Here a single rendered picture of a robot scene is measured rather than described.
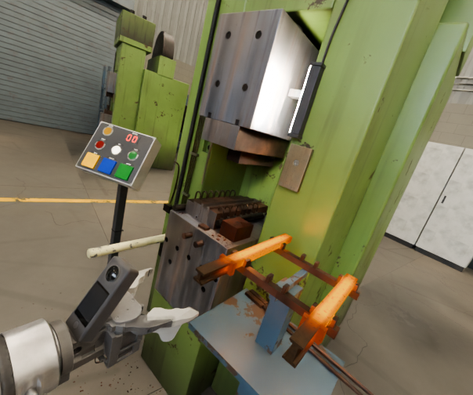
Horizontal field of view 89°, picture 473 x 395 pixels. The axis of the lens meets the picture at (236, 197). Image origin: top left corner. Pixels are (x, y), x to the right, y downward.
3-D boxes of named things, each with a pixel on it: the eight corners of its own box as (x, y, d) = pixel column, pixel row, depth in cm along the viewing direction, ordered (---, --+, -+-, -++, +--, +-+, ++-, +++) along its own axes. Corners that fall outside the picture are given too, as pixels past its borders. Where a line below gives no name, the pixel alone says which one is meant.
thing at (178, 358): (180, 414, 117) (201, 338, 104) (140, 356, 138) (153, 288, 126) (247, 350, 161) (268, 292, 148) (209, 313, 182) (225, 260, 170)
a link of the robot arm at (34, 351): (-2, 317, 30) (18, 377, 25) (46, 302, 34) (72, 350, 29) (-2, 370, 33) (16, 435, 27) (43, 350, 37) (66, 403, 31)
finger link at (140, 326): (171, 313, 43) (117, 313, 40) (172, 305, 42) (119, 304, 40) (171, 335, 39) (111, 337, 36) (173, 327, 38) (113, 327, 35)
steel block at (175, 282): (202, 338, 104) (227, 248, 93) (153, 288, 126) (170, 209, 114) (268, 292, 148) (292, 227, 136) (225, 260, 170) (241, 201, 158)
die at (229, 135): (233, 150, 96) (240, 126, 93) (200, 138, 107) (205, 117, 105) (283, 158, 129) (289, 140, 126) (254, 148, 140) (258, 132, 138)
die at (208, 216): (212, 230, 105) (217, 211, 103) (184, 211, 117) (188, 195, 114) (264, 218, 138) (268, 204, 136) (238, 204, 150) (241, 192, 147)
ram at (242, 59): (268, 133, 86) (306, 5, 75) (198, 114, 108) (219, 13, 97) (312, 146, 119) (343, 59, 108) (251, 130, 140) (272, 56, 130)
